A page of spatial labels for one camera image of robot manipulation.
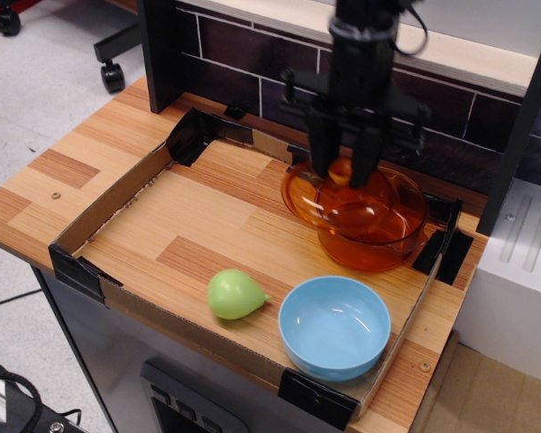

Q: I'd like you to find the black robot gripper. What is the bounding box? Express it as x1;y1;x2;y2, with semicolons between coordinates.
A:
280;1;431;188

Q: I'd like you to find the orange transparent pot lid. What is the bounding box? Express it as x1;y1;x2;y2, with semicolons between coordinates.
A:
281;158;398;237

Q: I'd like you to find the orange transparent pot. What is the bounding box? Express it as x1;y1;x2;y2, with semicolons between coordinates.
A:
317;168;429;272

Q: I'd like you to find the light blue bowl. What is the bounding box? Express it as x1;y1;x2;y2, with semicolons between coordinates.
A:
278;276;391;382

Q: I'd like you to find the green plastic pear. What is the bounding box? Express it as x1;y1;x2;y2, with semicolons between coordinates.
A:
207;269;271;320

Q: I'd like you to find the black office chair base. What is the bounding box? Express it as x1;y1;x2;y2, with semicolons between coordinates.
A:
94;23;142;94

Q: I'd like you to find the white plastic sink unit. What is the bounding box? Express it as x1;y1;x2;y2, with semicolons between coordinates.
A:
454;180;541;380

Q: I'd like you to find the cardboard fence with black tape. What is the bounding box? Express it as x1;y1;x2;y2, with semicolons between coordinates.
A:
49;109;485;432

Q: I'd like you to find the toy oven front panel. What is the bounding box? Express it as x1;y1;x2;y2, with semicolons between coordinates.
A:
140;363;249;433

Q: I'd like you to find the black vertical post right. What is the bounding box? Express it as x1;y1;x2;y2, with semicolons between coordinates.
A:
476;52;541;236

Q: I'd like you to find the black vertical post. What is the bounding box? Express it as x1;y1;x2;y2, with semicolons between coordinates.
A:
137;0;185;114
476;52;541;236

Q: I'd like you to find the black vertical post left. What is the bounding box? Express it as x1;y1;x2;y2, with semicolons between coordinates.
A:
137;0;185;114

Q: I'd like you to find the black cable bottom left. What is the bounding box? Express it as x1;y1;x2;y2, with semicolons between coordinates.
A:
0;354;83;433

